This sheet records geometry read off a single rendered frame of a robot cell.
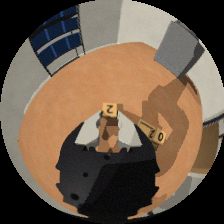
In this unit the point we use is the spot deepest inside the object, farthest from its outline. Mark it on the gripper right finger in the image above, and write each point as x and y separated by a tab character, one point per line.
135	140

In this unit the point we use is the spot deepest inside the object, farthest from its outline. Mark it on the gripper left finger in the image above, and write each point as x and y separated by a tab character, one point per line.
86	134

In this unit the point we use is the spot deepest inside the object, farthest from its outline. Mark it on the tan wooden number cube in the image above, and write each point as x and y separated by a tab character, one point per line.
109	110
157	136

